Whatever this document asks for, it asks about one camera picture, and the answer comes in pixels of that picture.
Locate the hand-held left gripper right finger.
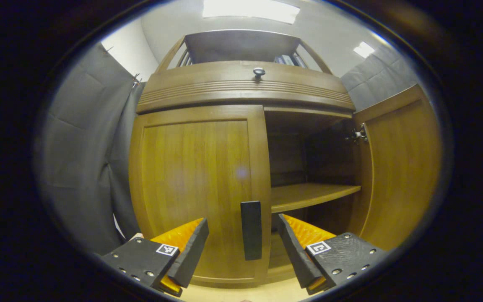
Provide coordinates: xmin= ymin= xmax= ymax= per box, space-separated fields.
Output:
xmin=278 ymin=213 xmax=388 ymax=295

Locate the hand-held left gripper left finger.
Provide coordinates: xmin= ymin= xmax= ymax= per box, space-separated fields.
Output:
xmin=100 ymin=217 xmax=209 ymax=297

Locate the wooden shoe cabinet door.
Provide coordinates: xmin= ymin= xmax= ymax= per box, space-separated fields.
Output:
xmin=129 ymin=105 xmax=272 ymax=286
xmin=348 ymin=84 xmax=442 ymax=251

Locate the wooden double-door shoe cabinet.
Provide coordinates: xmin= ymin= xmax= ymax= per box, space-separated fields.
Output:
xmin=128 ymin=29 xmax=443 ymax=290

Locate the metal door hinge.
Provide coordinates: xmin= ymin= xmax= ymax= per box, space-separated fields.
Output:
xmin=345 ymin=124 xmax=369 ymax=144

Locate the wooden cabinet drawer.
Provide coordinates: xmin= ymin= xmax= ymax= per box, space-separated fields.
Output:
xmin=136 ymin=61 xmax=356 ymax=115

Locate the wooden inner shelf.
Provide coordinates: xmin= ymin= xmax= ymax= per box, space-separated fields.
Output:
xmin=271 ymin=183 xmax=361 ymax=213

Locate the small ceiling lamp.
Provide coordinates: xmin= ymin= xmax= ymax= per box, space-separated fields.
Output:
xmin=353 ymin=41 xmax=375 ymax=58

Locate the large ceiling light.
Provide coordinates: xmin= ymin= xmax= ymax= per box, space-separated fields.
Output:
xmin=203 ymin=0 xmax=301 ymax=24

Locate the black door handle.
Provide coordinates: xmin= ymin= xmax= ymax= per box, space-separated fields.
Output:
xmin=241 ymin=201 xmax=262 ymax=261

